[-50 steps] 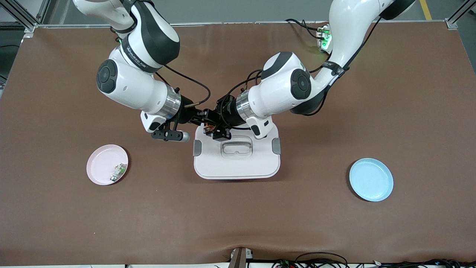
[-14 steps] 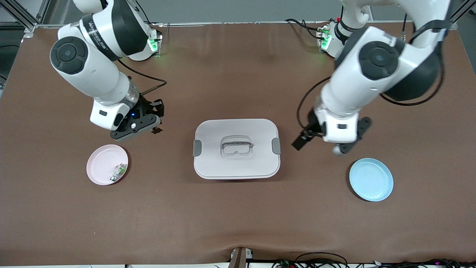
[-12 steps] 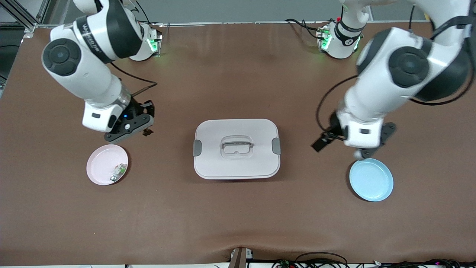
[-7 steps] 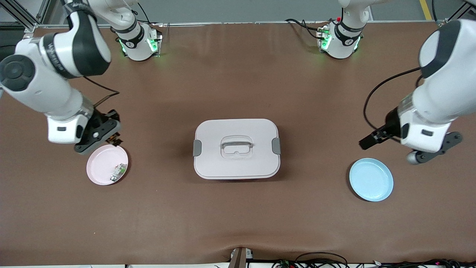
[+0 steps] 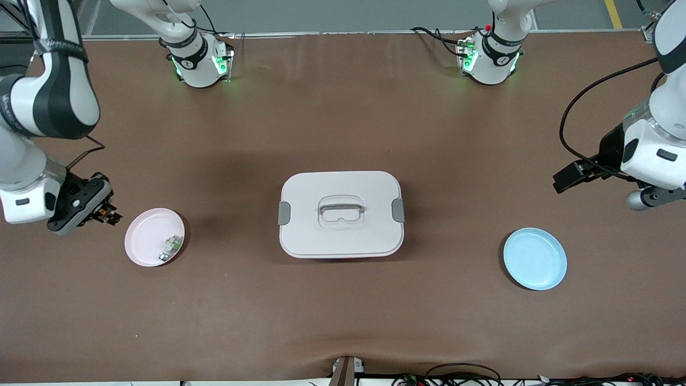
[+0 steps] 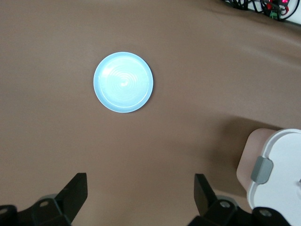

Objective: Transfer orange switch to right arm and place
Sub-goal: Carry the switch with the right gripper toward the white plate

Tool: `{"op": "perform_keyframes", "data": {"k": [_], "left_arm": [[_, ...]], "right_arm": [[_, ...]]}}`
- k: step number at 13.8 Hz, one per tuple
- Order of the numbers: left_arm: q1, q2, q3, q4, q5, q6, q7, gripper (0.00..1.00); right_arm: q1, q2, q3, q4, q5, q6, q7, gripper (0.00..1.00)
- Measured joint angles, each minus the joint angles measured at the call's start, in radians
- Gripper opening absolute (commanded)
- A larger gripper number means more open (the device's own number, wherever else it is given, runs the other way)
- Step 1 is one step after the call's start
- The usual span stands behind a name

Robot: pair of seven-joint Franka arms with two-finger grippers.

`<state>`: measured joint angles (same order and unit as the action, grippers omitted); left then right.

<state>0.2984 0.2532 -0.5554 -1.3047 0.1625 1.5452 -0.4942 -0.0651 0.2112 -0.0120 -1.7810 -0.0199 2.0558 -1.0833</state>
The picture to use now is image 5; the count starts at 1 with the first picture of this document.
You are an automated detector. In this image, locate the grey box handle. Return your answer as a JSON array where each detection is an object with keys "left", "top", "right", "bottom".
[{"left": 318, "top": 196, "right": 366, "bottom": 228}]

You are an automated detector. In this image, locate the black arm base cable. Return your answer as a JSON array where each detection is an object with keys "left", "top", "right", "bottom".
[{"left": 411, "top": 27, "right": 472, "bottom": 58}]

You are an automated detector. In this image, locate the white lidded storage box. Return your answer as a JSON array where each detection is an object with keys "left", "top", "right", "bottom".
[{"left": 278, "top": 170, "right": 405, "bottom": 259}]

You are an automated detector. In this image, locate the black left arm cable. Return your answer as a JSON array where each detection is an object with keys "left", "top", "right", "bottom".
[{"left": 559, "top": 56, "right": 660, "bottom": 180}]

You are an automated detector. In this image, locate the light blue round plate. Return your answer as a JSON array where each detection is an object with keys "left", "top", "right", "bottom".
[{"left": 503, "top": 227, "right": 568, "bottom": 291}]

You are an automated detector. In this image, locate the pink round plate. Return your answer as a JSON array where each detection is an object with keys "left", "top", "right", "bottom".
[{"left": 124, "top": 208, "right": 185, "bottom": 268}]

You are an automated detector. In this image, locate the brown metal table bracket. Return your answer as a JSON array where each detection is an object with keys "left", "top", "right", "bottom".
[{"left": 328, "top": 355, "right": 366, "bottom": 386}]

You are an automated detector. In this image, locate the aluminium frame post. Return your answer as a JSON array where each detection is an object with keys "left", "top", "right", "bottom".
[{"left": 642, "top": 11, "right": 662, "bottom": 43}]

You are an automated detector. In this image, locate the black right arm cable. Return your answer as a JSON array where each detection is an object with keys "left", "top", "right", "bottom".
[{"left": 67, "top": 134, "right": 105, "bottom": 169}]

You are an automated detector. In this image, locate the black cable bundle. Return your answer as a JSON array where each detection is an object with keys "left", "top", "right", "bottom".
[{"left": 391, "top": 363, "right": 686, "bottom": 386}]

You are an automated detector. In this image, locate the brown table mat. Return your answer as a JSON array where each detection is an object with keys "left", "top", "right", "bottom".
[{"left": 0, "top": 31, "right": 686, "bottom": 384}]

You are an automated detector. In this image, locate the green and white switch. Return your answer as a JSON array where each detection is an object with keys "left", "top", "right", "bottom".
[{"left": 158, "top": 235, "right": 184, "bottom": 263}]

